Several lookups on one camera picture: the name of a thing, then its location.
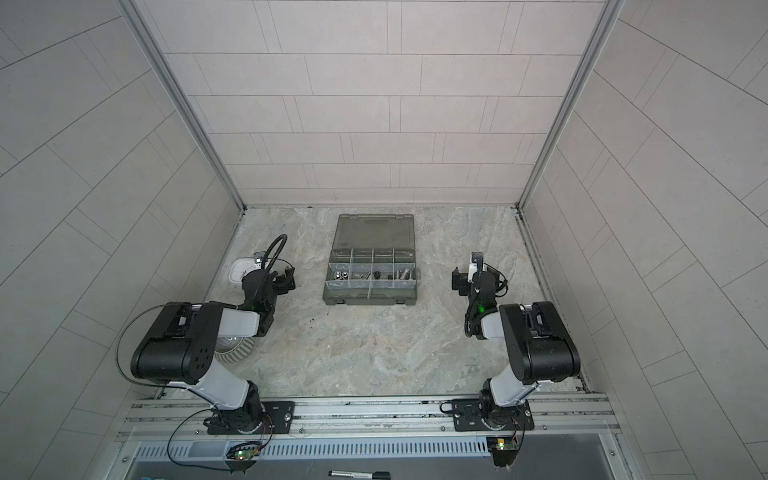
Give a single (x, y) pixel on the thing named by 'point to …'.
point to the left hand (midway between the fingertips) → (280, 263)
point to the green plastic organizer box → (373, 261)
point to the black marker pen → (377, 475)
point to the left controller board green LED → (241, 453)
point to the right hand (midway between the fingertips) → (472, 265)
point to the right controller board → (504, 450)
